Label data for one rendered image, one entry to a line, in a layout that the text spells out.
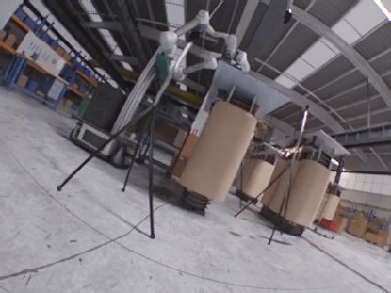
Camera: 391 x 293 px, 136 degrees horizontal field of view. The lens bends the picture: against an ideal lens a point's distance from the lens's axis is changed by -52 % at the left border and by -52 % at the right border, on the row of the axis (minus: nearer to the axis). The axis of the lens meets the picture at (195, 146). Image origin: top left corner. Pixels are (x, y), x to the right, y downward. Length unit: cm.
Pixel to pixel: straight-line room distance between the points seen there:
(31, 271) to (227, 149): 150
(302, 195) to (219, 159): 154
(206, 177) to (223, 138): 38
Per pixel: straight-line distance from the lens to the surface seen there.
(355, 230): 1091
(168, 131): 277
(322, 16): 1126
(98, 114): 210
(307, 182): 261
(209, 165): 146
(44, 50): 541
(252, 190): 427
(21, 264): 59
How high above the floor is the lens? 46
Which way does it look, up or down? 4 degrees up
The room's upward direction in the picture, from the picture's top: 25 degrees clockwise
